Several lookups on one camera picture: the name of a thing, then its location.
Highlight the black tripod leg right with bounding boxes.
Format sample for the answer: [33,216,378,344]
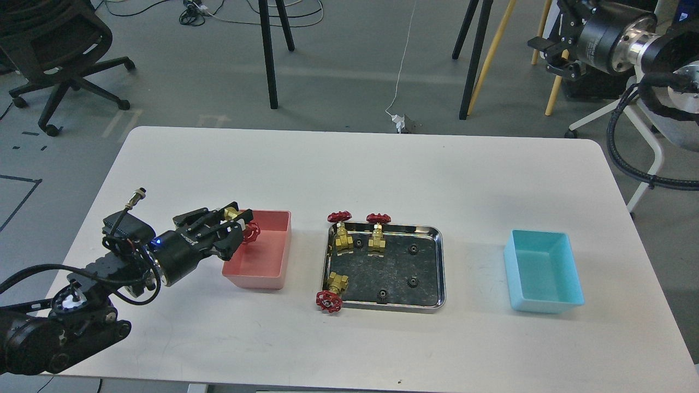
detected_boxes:
[452,1,493,120]

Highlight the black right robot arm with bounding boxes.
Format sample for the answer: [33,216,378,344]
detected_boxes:
[528,1,697,191]

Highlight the black office chair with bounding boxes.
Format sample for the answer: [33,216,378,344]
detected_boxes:
[1,1,135,136]

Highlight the black floor cables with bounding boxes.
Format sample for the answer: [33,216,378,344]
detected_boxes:
[104,0,324,28]

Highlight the white cable on floor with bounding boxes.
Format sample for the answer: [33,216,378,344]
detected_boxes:
[385,0,420,118]

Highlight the brass valve top left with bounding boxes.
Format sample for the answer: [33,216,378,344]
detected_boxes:
[327,211,354,254]

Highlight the pink plastic box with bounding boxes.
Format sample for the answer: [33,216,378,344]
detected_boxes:
[221,211,291,289]

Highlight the white power adapter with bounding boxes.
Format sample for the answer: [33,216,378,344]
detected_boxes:
[391,114,421,134]

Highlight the yellow wooden leg right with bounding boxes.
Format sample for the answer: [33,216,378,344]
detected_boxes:
[531,1,562,116]

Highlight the yellow wooden leg left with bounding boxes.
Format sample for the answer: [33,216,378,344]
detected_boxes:
[466,1,517,115]

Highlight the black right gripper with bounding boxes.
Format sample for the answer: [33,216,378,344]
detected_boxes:
[528,1,657,81]

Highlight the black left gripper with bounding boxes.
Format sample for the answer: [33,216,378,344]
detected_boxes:
[151,206,254,287]

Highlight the black tripod stand left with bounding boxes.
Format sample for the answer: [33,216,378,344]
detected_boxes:
[258,1,295,110]

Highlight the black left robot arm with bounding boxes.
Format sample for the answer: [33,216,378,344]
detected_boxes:
[1,188,260,376]

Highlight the brass valve bottom left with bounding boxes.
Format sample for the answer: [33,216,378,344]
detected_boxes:
[316,272,349,313]

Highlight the white grey office chair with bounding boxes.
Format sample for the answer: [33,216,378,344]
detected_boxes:
[564,76,697,217]

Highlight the steel tray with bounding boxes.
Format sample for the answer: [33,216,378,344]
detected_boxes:
[322,222,446,312]

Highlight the yellow wooden leg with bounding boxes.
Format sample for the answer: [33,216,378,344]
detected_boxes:
[466,1,517,115]
[531,1,562,116]

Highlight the blue plastic box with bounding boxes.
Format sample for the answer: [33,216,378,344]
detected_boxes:
[503,229,586,314]

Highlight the brass valve red handle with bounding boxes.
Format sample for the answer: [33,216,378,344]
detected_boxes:
[224,206,260,245]

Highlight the brass valve top right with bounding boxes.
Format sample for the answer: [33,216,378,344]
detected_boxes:
[366,212,392,254]

